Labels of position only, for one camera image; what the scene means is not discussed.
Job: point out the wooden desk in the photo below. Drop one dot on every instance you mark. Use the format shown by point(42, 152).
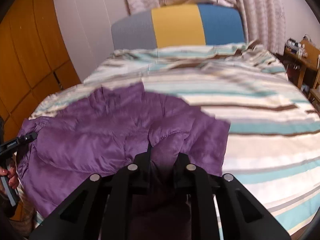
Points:
point(305, 62)

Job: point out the grey yellow blue headboard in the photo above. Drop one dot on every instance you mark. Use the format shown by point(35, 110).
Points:
point(177, 26)

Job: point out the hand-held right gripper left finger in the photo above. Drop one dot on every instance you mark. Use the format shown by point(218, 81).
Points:
point(143, 170)

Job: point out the striped bed quilt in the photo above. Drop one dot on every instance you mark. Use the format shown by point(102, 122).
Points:
point(250, 120)

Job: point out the wooden wardrobe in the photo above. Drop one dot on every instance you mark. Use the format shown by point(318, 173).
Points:
point(27, 55)

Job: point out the purple quilted down jacket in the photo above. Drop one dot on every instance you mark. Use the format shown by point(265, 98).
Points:
point(100, 135)

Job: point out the wooden rattan chair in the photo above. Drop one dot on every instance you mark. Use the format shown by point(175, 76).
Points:
point(316, 90)

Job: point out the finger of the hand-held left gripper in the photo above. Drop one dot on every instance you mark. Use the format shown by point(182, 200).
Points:
point(28, 137)

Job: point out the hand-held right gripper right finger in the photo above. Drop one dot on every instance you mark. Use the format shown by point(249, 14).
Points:
point(181, 170)

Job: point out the pale patterned curtain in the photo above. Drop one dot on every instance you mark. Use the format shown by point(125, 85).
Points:
point(260, 12)

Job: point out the clutter of small desk items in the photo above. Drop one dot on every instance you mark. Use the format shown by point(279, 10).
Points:
point(293, 46)

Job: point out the person's left hand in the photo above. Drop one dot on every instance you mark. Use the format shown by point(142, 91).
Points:
point(12, 177)

